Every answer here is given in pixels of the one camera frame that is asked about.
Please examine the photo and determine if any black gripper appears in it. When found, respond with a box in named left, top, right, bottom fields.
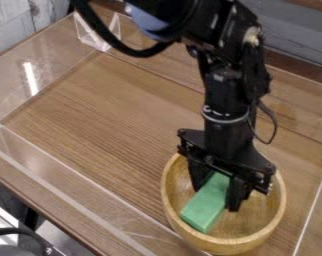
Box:
left=178, top=129, right=276, bottom=212

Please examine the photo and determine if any green rectangular block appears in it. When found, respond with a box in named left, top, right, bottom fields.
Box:
left=180, top=173, right=230, bottom=234

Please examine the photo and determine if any brown wooden bowl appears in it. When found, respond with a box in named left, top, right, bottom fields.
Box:
left=162, top=154, right=287, bottom=256

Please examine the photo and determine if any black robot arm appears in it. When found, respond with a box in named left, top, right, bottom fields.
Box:
left=72, top=0, right=276, bottom=211

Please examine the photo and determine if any black cable lower left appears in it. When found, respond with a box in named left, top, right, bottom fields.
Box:
left=0, top=227, right=56, bottom=256

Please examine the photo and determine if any clear acrylic corner bracket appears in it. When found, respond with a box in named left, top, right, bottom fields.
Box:
left=73, top=13, right=121, bottom=52

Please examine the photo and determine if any clear acrylic barrier wall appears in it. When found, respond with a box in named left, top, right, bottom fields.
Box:
left=0, top=9, right=322, bottom=256

